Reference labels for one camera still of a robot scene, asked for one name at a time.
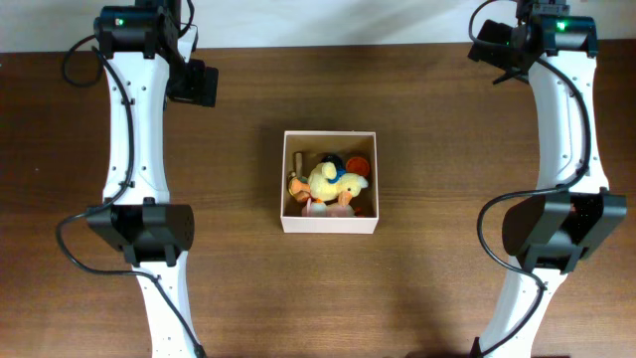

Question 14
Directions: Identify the pink square wooden box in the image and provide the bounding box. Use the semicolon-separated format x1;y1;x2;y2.
279;130;380;234

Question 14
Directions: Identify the yellow rattle drum toy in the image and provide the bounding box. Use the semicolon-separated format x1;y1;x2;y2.
287;151;310;203

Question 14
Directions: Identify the black round disc toy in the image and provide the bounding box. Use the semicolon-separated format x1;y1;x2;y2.
321;154;345;170

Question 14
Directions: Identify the yellow plush duck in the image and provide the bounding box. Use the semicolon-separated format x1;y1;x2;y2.
288;162;369;206

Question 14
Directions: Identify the white duck toy pink hat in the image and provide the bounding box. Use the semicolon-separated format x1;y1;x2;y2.
301;199;364;218

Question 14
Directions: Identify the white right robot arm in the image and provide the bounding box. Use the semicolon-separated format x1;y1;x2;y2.
469;15;627;357

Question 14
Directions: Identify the orange round disc toy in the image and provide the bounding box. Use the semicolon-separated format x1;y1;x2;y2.
345;156;371;177

